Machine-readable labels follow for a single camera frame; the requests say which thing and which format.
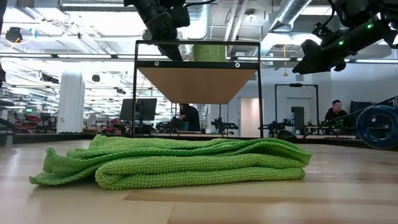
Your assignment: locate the black background rig frame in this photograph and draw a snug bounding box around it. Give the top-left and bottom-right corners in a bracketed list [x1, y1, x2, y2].
[274, 83, 320, 135]

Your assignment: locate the white round column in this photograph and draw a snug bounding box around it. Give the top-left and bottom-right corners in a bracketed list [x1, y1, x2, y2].
[56, 71, 85, 134]

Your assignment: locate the wooden shelf with black frame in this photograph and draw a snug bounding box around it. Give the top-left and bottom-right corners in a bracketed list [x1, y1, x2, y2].
[130, 39, 264, 139]

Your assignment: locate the person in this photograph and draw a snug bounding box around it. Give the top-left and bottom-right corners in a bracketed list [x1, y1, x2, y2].
[325, 99, 351, 128]
[178, 103, 201, 132]

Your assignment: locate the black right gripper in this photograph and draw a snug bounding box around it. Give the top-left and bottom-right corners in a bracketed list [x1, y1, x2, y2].
[292, 18, 389, 75]

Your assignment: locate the silver ventilation duct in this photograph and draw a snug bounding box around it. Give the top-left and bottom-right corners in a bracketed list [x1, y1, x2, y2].
[269, 0, 313, 32]

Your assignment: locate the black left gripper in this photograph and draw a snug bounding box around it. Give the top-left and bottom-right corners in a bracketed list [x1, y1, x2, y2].
[124, 0, 184, 62]

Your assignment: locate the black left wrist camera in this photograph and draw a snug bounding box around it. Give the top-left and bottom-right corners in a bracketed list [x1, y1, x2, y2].
[169, 6, 191, 29]

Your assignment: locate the folded green microfibre cloth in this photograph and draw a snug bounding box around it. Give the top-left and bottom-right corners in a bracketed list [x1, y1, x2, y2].
[29, 134, 313, 191]

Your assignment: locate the dark background monitor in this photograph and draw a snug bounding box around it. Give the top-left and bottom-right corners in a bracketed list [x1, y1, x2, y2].
[119, 98, 158, 122]

